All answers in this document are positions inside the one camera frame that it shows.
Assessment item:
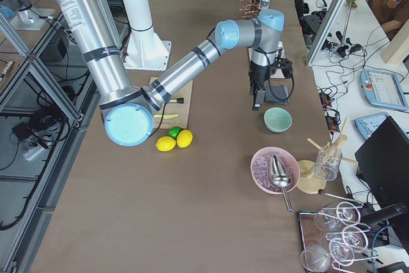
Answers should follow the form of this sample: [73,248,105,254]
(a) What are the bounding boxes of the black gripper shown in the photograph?
[249,61,271,111]

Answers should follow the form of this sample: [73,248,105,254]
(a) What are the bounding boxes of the cream serving tray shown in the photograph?
[247,47,292,79]

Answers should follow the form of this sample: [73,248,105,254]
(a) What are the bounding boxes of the tea bottle middle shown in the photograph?
[259,0,270,10]

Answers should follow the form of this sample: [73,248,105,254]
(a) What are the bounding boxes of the black tray with glasses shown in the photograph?
[297,211,337,272]

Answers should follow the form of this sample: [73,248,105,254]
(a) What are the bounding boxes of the grey folded cloth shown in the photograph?
[265,84,289,105]

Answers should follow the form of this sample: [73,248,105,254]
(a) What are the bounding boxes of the mint green bowl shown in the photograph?
[263,107,293,133]

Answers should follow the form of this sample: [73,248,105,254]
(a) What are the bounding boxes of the pink bowl with ice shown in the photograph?
[251,146,300,195]

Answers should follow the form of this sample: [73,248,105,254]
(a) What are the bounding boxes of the bamboo cutting board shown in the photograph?
[160,81,193,129]

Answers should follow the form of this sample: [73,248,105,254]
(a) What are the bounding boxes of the steel muddler with black tip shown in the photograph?
[169,97,184,104]

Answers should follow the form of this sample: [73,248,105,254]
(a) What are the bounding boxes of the steel jigger scoop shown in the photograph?
[270,155,293,212]

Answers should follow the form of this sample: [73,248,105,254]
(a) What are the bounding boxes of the yellow lemon far one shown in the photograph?
[176,129,193,148]

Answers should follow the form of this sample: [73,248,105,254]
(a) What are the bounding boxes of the green lime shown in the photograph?
[167,126,183,139]

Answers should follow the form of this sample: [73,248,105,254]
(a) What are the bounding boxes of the glass jar with sticks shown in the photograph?
[314,134,348,181]

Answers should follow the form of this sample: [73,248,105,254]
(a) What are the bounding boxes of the wooden stand round base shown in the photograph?
[297,117,358,194]

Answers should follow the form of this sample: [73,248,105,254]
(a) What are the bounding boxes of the yellow plastic knife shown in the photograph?
[153,114,179,119]

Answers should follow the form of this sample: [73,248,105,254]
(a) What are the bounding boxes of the yellow lemon near board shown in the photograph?
[155,136,176,152]

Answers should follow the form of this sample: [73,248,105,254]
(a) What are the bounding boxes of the blue teach pendant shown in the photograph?
[354,112,389,140]
[360,69,408,111]

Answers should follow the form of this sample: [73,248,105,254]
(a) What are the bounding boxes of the black laptop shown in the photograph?
[355,116,408,207]

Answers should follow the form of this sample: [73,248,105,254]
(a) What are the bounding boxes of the cocktail glass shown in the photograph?
[314,201,360,232]

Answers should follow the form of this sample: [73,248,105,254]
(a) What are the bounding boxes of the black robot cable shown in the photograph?
[265,61,297,103]

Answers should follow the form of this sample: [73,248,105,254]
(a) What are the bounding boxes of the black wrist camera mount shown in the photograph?
[272,58,293,79]

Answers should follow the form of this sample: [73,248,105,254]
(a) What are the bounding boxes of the copper wire bottle rack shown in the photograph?
[238,0,261,19]

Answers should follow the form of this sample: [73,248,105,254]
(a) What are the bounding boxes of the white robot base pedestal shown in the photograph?
[123,0,171,71]

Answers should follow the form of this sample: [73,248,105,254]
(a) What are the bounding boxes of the aluminium frame post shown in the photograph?
[305,0,345,67]

